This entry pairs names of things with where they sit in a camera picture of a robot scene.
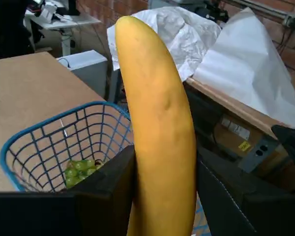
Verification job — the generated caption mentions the brown cardboard box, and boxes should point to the brown cardboard box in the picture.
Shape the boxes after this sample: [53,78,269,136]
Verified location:
[212,115,293,190]

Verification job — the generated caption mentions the smooth white sheet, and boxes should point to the smooth white sheet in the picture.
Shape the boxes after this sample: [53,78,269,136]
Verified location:
[194,7,295,131]

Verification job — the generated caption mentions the white computer case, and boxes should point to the white computer case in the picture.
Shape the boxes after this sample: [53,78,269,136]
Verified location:
[56,50,108,99]

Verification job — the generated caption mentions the yellow toy banana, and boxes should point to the yellow toy banana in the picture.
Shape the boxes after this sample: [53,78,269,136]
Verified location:
[115,16,197,236]

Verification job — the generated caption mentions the grey power outlet box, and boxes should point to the grey power outlet box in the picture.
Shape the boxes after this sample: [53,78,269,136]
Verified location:
[238,137,278,173]

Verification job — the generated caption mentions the blue wire basket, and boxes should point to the blue wire basket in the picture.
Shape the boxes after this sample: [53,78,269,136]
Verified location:
[0,101,210,236]

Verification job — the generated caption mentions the wooden side table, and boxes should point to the wooden side table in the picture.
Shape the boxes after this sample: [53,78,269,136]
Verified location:
[184,76,286,141]

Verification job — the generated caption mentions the green toy grapes bunch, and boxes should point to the green toy grapes bunch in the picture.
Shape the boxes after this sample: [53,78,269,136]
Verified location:
[63,158,105,189]

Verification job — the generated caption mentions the black angular device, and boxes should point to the black angular device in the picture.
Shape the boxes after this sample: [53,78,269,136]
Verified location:
[271,124,295,165]

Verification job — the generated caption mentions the white desk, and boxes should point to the white desk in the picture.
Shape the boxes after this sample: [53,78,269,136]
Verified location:
[24,7,102,56]

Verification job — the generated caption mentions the black device with label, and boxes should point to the black device with label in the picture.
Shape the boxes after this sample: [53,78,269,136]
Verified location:
[194,0,229,23]

